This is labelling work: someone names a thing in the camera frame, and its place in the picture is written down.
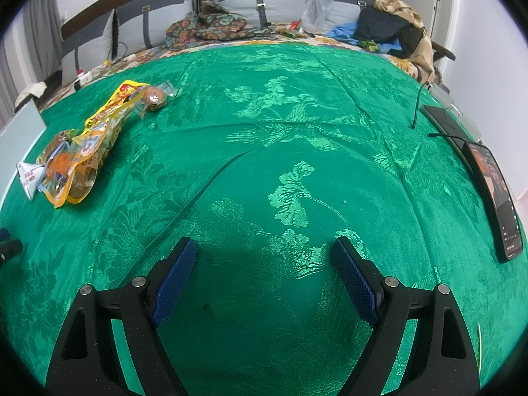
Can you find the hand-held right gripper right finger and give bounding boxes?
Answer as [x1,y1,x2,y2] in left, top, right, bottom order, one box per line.
[332,237,481,396]

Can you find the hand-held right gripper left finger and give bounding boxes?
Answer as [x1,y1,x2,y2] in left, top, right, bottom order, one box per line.
[45,237,198,396]

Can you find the white storage box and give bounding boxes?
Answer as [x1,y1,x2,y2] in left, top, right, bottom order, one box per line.
[0,101,47,199]

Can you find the white triangular snack packet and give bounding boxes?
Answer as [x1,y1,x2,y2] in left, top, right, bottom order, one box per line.
[16,161,47,201]

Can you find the large yellow clear snack bag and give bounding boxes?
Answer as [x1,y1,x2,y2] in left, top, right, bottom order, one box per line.
[36,80,151,208]

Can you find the white cloth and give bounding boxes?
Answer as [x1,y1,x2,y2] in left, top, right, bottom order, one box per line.
[14,82,48,110]

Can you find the green patterned blanket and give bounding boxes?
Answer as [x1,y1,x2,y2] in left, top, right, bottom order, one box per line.
[0,43,528,396]

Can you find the smartphone with lit screen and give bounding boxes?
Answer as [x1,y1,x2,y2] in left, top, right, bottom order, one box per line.
[466,140,524,264]

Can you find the grey curtain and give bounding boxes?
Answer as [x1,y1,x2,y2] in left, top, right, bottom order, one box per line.
[0,0,67,104]

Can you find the clear wrapped bread packet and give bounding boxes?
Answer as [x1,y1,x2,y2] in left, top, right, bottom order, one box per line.
[138,82,181,119]

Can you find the clear eyeglasses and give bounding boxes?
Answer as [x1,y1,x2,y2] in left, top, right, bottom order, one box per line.
[427,82,481,133]

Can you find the floral bedsheet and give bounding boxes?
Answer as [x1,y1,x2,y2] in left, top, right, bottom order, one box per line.
[39,35,434,91]

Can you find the beige patterned scarf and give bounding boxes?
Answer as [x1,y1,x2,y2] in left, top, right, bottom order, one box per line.
[373,0,436,85]

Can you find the dark chair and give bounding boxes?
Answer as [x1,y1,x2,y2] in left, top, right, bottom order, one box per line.
[431,41,456,60]

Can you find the blue cloth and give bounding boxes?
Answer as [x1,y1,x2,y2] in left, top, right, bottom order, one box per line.
[328,22,403,54]

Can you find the black jacket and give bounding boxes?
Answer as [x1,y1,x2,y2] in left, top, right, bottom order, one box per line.
[354,6,425,56]

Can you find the small colourful wrappers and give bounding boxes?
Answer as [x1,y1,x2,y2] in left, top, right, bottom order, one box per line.
[268,20,310,38]

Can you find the dark floral garment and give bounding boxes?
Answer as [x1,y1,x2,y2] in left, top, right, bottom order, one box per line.
[165,0,265,52]

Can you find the clear plastic bag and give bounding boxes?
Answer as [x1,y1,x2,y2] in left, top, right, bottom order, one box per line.
[301,0,336,36]

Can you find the black cable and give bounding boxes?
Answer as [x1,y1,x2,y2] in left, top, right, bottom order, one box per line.
[410,84,467,141]

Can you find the thin charging cable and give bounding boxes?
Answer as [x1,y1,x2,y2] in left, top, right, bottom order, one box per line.
[93,41,128,75]

